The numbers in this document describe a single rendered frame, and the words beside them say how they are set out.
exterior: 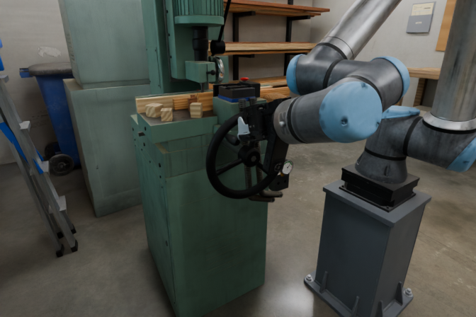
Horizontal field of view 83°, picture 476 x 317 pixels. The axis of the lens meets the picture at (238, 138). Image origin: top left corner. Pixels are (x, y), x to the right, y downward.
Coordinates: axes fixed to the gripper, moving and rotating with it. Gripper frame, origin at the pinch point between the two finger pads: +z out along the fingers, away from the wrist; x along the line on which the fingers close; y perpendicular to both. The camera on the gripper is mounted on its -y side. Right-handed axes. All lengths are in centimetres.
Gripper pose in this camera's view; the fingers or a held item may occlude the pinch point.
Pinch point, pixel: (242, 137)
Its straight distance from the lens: 72.1
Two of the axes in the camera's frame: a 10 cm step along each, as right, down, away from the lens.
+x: -8.6, 1.7, -4.8
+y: -1.8, -9.8, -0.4
